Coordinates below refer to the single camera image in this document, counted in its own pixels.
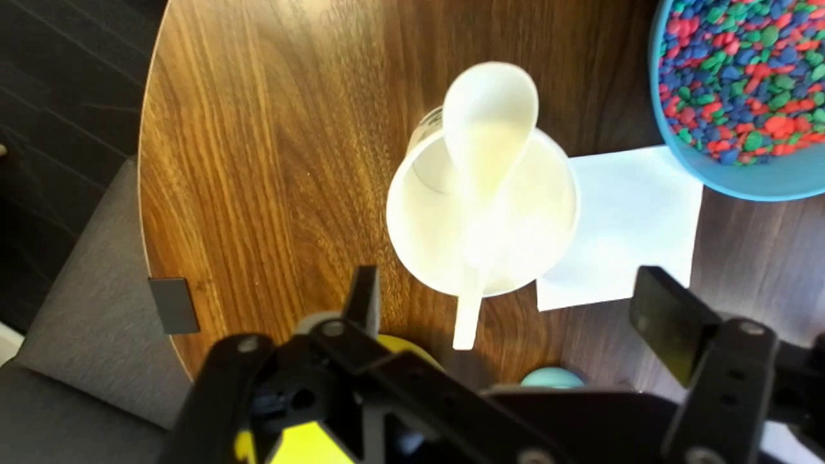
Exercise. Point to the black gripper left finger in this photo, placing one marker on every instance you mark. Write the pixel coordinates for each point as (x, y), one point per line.
(364, 299)

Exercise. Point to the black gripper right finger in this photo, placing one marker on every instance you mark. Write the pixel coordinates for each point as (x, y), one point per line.
(680, 319)

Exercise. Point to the white mug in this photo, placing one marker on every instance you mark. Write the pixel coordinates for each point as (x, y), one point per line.
(517, 232)

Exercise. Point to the white plastic spoon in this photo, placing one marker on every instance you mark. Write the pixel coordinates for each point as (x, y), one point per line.
(486, 131)

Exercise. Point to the white paper napkin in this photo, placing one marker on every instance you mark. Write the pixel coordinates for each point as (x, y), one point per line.
(636, 229)

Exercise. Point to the black table edge tab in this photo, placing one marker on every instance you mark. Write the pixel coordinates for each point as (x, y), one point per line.
(171, 306)

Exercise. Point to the blue bowl of colourful beads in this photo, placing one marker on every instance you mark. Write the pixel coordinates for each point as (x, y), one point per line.
(748, 94)

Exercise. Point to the dark grey chair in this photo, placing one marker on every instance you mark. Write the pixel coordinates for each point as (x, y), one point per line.
(87, 343)

